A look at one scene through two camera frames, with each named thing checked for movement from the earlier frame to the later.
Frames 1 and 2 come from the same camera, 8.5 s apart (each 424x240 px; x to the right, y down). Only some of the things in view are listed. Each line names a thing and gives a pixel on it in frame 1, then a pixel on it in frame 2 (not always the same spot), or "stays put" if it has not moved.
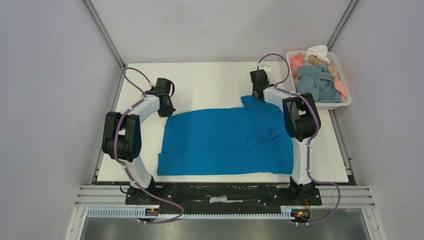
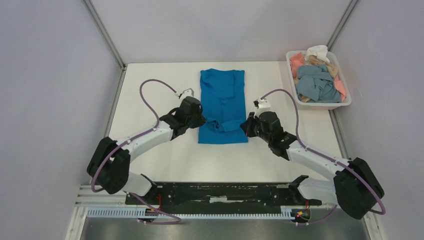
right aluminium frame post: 341,24 stays put
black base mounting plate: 223,195 stays put
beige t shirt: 314,60 stays put
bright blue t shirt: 252,140 -> 223,98
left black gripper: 168,112 -> 201,120
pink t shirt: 297,60 stays put
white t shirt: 320,50 stays put
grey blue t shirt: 315,82 stays put
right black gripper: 257,94 -> 249,126
